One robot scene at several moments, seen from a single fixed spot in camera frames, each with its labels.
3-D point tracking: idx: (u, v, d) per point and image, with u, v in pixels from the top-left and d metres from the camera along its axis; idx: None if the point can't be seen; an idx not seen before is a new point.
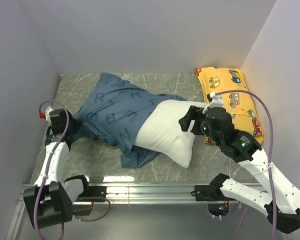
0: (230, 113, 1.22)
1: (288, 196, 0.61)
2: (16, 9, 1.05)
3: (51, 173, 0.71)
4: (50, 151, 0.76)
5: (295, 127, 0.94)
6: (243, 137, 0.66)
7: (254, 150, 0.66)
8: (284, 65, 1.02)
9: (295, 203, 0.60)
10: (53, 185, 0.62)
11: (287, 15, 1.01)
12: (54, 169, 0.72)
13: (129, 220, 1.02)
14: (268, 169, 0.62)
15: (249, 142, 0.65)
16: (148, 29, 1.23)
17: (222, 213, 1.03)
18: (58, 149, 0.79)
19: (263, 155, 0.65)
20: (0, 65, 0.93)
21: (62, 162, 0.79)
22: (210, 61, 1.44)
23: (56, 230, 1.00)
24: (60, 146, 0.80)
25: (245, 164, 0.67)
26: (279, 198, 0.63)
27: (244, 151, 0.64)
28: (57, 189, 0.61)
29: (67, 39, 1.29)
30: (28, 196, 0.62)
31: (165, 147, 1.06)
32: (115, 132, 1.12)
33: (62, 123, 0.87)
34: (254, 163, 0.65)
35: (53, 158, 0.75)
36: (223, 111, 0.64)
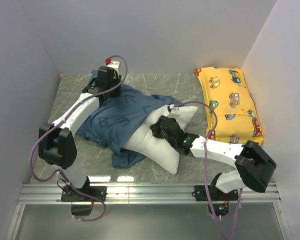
0: (230, 113, 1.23)
1: (226, 152, 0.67)
2: (16, 10, 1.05)
3: (70, 120, 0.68)
4: (80, 100, 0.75)
5: (295, 126, 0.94)
6: (187, 136, 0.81)
7: (194, 139, 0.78)
8: (284, 66, 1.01)
9: (233, 154, 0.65)
10: (64, 131, 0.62)
11: (286, 14, 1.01)
12: (74, 117, 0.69)
13: (129, 220, 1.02)
14: (204, 143, 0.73)
15: (191, 138, 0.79)
16: (148, 28, 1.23)
17: (222, 213, 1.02)
18: (88, 102, 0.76)
19: (201, 138, 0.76)
20: (0, 67, 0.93)
21: (84, 117, 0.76)
22: (210, 61, 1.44)
23: (56, 230, 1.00)
24: (91, 100, 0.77)
25: (194, 153, 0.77)
26: (227, 160, 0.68)
27: (186, 145, 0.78)
28: (65, 137, 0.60)
29: (67, 39, 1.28)
30: (43, 129, 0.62)
31: (153, 155, 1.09)
32: (107, 137, 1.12)
33: (105, 80, 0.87)
34: (194, 147, 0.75)
35: (79, 107, 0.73)
36: (173, 121, 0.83)
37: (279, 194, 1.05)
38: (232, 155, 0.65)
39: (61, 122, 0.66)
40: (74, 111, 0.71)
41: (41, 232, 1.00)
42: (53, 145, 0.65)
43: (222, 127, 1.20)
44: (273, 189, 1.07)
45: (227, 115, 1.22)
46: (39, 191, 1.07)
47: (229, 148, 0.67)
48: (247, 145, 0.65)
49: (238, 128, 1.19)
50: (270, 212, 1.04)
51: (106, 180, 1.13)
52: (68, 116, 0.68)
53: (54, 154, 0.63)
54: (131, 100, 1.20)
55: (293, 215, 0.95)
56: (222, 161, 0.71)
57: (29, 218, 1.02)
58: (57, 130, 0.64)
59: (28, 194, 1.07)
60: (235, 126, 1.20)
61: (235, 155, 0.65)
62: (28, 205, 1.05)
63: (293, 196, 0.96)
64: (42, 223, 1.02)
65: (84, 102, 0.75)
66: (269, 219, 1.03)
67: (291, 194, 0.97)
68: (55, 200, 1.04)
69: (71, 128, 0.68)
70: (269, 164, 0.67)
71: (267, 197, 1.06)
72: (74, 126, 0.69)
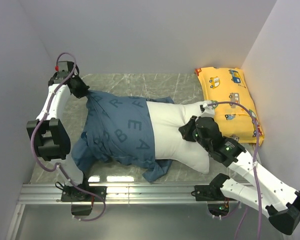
0: (230, 113, 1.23)
1: (276, 192, 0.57)
2: (16, 10, 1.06)
3: (52, 110, 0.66)
4: (52, 91, 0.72)
5: (295, 126, 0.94)
6: (227, 142, 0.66)
7: (239, 152, 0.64)
8: (285, 66, 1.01)
9: (285, 198, 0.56)
10: (53, 120, 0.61)
11: (286, 14, 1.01)
12: (55, 107, 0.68)
13: (129, 220, 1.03)
14: (253, 168, 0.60)
15: (234, 146, 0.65)
16: (148, 29, 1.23)
17: (222, 213, 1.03)
18: (60, 91, 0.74)
19: (248, 156, 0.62)
20: (0, 67, 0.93)
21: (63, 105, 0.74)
22: (211, 61, 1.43)
23: (56, 230, 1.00)
24: (63, 88, 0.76)
25: (232, 167, 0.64)
26: (270, 196, 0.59)
27: (227, 153, 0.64)
28: (56, 125, 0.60)
29: (67, 40, 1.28)
30: (30, 127, 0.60)
31: (183, 159, 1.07)
32: (132, 148, 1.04)
33: (67, 71, 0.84)
34: (240, 164, 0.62)
35: (54, 97, 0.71)
36: (212, 121, 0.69)
37: None
38: (283, 200, 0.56)
39: (46, 115, 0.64)
40: (52, 103, 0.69)
41: (41, 232, 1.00)
42: (45, 139, 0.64)
43: (222, 128, 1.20)
44: None
45: (227, 115, 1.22)
46: (39, 191, 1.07)
47: (281, 189, 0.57)
48: None
49: (238, 127, 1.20)
50: None
51: (94, 180, 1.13)
52: (48, 108, 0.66)
53: (51, 147, 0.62)
54: (119, 103, 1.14)
55: None
56: (263, 191, 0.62)
57: (29, 218, 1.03)
58: (45, 123, 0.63)
59: (28, 194, 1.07)
60: (235, 126, 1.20)
61: (286, 202, 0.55)
62: (28, 205, 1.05)
63: None
64: (42, 223, 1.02)
65: (56, 92, 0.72)
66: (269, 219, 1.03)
67: None
68: (56, 200, 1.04)
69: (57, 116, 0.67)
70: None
71: None
72: (58, 115, 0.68)
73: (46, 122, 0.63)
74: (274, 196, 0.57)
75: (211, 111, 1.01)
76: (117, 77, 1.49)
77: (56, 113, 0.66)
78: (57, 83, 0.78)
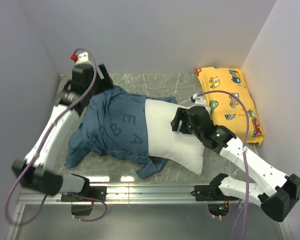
0: (230, 113, 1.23)
1: (265, 176, 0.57)
2: (16, 10, 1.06)
3: (44, 151, 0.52)
4: (52, 121, 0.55)
5: (295, 126, 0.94)
6: (218, 129, 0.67)
7: (230, 138, 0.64)
8: (284, 65, 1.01)
9: (274, 182, 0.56)
10: (40, 168, 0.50)
11: (286, 14, 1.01)
12: (49, 147, 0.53)
13: (129, 220, 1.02)
14: (243, 152, 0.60)
15: (224, 133, 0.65)
16: (148, 29, 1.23)
17: (222, 213, 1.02)
18: (63, 120, 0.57)
19: (238, 142, 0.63)
20: (0, 67, 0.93)
21: (64, 136, 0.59)
22: (210, 61, 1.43)
23: (56, 230, 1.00)
24: (67, 115, 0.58)
25: (223, 153, 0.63)
26: (260, 181, 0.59)
27: (217, 140, 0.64)
28: (40, 176, 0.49)
29: (67, 40, 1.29)
30: (15, 168, 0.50)
31: (178, 157, 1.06)
32: (126, 142, 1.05)
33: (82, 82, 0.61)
34: (229, 150, 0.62)
35: (52, 131, 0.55)
36: (202, 108, 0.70)
37: None
38: (272, 183, 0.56)
39: (34, 159, 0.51)
40: (47, 138, 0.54)
41: (41, 232, 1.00)
42: None
43: None
44: None
45: (227, 115, 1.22)
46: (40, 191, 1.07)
47: (270, 173, 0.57)
48: (293, 180, 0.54)
49: (238, 127, 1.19)
50: None
51: (94, 180, 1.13)
52: (40, 146, 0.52)
53: (37, 189, 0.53)
54: (117, 99, 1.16)
55: (293, 215, 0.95)
56: (253, 176, 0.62)
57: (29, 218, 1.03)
58: (30, 169, 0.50)
59: (28, 194, 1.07)
60: (234, 126, 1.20)
61: (276, 186, 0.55)
62: (28, 205, 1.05)
63: None
64: (42, 223, 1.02)
65: (57, 122, 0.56)
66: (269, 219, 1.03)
67: None
68: (55, 200, 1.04)
69: (50, 159, 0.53)
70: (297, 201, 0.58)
71: None
72: (52, 156, 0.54)
73: (31, 167, 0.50)
74: (263, 180, 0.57)
75: (202, 102, 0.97)
76: (117, 77, 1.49)
77: (46, 157, 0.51)
78: (65, 103, 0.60)
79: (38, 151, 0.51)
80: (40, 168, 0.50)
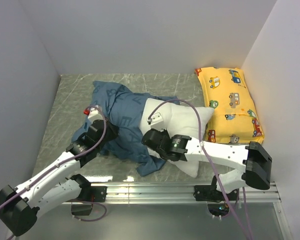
0: (230, 113, 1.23)
1: (230, 156, 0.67)
2: (16, 11, 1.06)
3: (35, 187, 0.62)
4: (57, 163, 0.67)
5: (294, 126, 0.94)
6: (175, 139, 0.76)
7: (187, 142, 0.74)
8: (284, 65, 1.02)
9: (238, 158, 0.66)
10: (23, 203, 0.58)
11: (286, 14, 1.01)
12: (42, 185, 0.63)
13: (128, 219, 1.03)
14: (202, 147, 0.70)
15: (180, 140, 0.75)
16: (147, 29, 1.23)
17: (222, 213, 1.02)
18: (65, 165, 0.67)
19: (194, 141, 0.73)
20: (0, 67, 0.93)
21: (57, 181, 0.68)
22: (211, 61, 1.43)
23: (56, 230, 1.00)
24: (71, 163, 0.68)
25: (188, 158, 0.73)
26: (230, 163, 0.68)
27: (178, 150, 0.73)
28: (19, 210, 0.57)
29: (67, 40, 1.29)
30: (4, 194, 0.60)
31: None
32: (125, 142, 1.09)
33: (94, 139, 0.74)
34: (191, 151, 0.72)
35: (52, 172, 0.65)
36: (152, 131, 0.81)
37: (279, 194, 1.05)
38: (238, 159, 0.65)
39: (23, 191, 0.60)
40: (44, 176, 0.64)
41: (40, 231, 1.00)
42: None
43: (222, 127, 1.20)
44: (273, 189, 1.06)
45: (227, 115, 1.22)
46: None
47: (233, 152, 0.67)
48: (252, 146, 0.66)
49: (238, 127, 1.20)
50: (270, 212, 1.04)
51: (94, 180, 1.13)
52: (34, 182, 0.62)
53: (7, 222, 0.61)
54: (119, 98, 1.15)
55: (293, 215, 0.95)
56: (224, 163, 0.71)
57: None
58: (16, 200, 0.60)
59: None
60: (235, 126, 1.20)
61: (242, 160, 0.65)
62: None
63: (293, 195, 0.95)
64: (42, 223, 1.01)
65: (60, 165, 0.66)
66: (269, 218, 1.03)
67: (291, 194, 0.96)
68: None
69: (34, 197, 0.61)
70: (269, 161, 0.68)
71: (268, 197, 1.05)
72: (39, 194, 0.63)
73: (17, 199, 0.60)
74: (231, 161, 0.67)
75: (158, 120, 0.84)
76: (117, 77, 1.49)
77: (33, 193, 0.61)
78: (74, 151, 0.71)
79: (29, 186, 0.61)
80: (23, 202, 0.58)
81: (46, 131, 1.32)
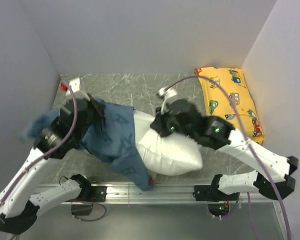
0: (230, 113, 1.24)
1: (273, 166, 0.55)
2: (16, 11, 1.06)
3: (9, 200, 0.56)
4: (24, 168, 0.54)
5: (295, 126, 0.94)
6: (214, 122, 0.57)
7: (230, 132, 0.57)
8: (284, 65, 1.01)
9: (281, 170, 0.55)
10: (1, 218, 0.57)
11: (287, 14, 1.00)
12: (14, 197, 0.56)
13: (129, 219, 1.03)
14: (248, 146, 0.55)
15: (222, 125, 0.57)
16: (147, 30, 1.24)
17: (222, 213, 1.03)
18: (35, 168, 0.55)
19: (239, 134, 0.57)
20: (1, 67, 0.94)
21: (38, 180, 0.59)
22: (211, 61, 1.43)
23: (56, 230, 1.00)
24: (39, 165, 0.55)
25: (225, 149, 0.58)
26: (266, 171, 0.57)
27: (216, 134, 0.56)
28: (2, 224, 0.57)
29: (67, 40, 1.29)
30: None
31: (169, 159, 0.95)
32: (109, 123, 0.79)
33: (68, 125, 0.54)
34: (233, 144, 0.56)
35: (22, 180, 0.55)
36: (186, 103, 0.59)
37: None
38: (281, 172, 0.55)
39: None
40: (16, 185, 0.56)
41: (40, 231, 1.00)
42: None
43: None
44: None
45: (227, 115, 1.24)
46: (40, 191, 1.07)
47: (276, 162, 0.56)
48: (294, 163, 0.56)
49: None
50: (270, 212, 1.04)
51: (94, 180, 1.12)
52: (5, 196, 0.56)
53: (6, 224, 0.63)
54: None
55: (293, 215, 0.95)
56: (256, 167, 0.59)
57: None
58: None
59: None
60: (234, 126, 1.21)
61: (284, 174, 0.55)
62: None
63: (293, 195, 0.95)
64: (42, 223, 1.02)
65: (29, 170, 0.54)
66: (269, 218, 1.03)
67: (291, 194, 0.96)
68: None
69: (12, 209, 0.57)
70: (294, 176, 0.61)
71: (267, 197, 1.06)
72: (17, 204, 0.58)
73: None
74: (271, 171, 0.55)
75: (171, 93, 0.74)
76: (117, 77, 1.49)
77: (10, 206, 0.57)
78: (45, 145, 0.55)
79: (2, 201, 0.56)
80: (1, 219, 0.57)
81: None
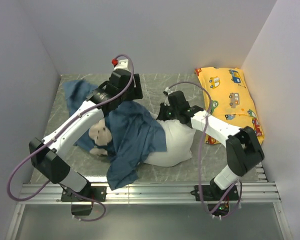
0: (230, 113, 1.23)
1: (222, 130, 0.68)
2: (16, 11, 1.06)
3: (61, 138, 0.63)
4: (79, 113, 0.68)
5: (295, 125, 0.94)
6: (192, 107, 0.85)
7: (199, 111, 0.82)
8: (285, 64, 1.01)
9: (227, 133, 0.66)
10: (51, 153, 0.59)
11: (287, 13, 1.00)
12: (67, 135, 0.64)
13: (129, 219, 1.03)
14: (206, 117, 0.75)
15: (194, 109, 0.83)
16: (147, 30, 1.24)
17: (222, 213, 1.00)
18: (87, 115, 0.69)
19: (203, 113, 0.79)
20: (1, 67, 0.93)
21: (84, 129, 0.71)
22: (211, 61, 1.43)
23: (56, 230, 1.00)
24: (92, 112, 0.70)
25: (193, 123, 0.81)
26: (220, 136, 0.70)
27: (189, 113, 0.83)
28: (50, 159, 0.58)
29: (67, 40, 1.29)
30: (33, 145, 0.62)
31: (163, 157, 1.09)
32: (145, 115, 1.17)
33: (116, 87, 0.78)
34: (196, 118, 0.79)
35: (75, 121, 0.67)
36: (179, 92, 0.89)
37: (279, 194, 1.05)
38: (225, 133, 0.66)
39: (51, 142, 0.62)
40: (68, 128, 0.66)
41: (40, 231, 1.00)
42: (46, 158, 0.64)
43: None
44: (273, 189, 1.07)
45: (227, 115, 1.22)
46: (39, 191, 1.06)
47: (225, 127, 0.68)
48: (245, 129, 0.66)
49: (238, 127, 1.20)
50: (270, 212, 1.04)
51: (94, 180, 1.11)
52: (59, 134, 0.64)
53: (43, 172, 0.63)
54: None
55: (293, 215, 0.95)
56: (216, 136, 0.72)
57: (30, 217, 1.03)
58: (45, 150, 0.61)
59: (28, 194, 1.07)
60: (234, 126, 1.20)
61: (228, 134, 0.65)
62: (28, 205, 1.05)
63: (293, 195, 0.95)
64: (42, 223, 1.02)
65: (82, 115, 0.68)
66: (269, 219, 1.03)
67: (291, 193, 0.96)
68: (56, 200, 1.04)
69: (62, 147, 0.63)
70: (257, 155, 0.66)
71: (267, 197, 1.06)
72: (67, 144, 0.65)
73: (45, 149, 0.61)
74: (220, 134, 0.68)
75: None
76: None
77: (62, 143, 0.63)
78: (96, 99, 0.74)
79: (55, 137, 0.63)
80: (52, 152, 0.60)
81: (46, 131, 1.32)
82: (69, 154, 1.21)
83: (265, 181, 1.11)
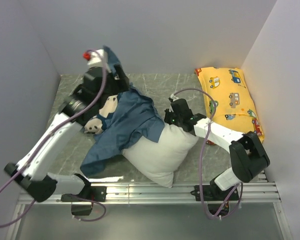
0: (230, 113, 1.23)
1: (224, 136, 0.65)
2: (16, 11, 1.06)
3: (35, 162, 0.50)
4: (50, 131, 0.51)
5: (295, 125, 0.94)
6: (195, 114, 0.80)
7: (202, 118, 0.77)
8: (285, 64, 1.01)
9: (230, 139, 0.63)
10: (27, 180, 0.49)
11: (287, 13, 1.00)
12: (40, 158, 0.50)
13: (129, 219, 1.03)
14: (208, 124, 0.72)
15: (197, 116, 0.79)
16: (147, 29, 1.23)
17: (221, 213, 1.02)
18: (60, 131, 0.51)
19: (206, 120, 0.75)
20: (1, 67, 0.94)
21: (63, 144, 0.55)
22: (211, 61, 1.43)
23: (56, 230, 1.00)
24: (66, 127, 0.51)
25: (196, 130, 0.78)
26: (223, 143, 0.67)
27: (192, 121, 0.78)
28: (27, 188, 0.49)
29: (67, 40, 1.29)
30: (8, 170, 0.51)
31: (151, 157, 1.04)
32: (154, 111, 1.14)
33: (92, 91, 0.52)
34: (199, 126, 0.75)
35: (48, 141, 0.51)
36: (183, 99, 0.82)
37: (279, 194, 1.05)
38: (229, 139, 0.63)
39: (24, 167, 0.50)
40: (42, 147, 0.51)
41: (40, 232, 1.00)
42: None
43: None
44: (273, 189, 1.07)
45: (227, 115, 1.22)
46: None
47: (229, 133, 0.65)
48: (248, 134, 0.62)
49: (238, 127, 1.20)
50: (270, 212, 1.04)
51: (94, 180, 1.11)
52: (32, 157, 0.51)
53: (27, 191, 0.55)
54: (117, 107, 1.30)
55: (293, 215, 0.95)
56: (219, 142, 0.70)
57: (30, 218, 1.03)
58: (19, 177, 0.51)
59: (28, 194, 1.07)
60: (234, 126, 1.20)
61: (231, 140, 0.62)
62: (28, 205, 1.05)
63: (293, 195, 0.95)
64: (42, 223, 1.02)
65: (54, 132, 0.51)
66: (269, 219, 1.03)
67: (291, 193, 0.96)
68: (56, 200, 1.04)
69: (38, 171, 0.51)
70: (264, 162, 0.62)
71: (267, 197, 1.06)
72: (44, 167, 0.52)
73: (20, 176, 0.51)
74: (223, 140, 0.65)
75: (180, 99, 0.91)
76: None
77: (36, 168, 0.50)
78: (68, 110, 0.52)
79: (28, 162, 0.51)
80: (26, 181, 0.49)
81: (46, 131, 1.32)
82: (69, 154, 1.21)
83: (265, 181, 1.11)
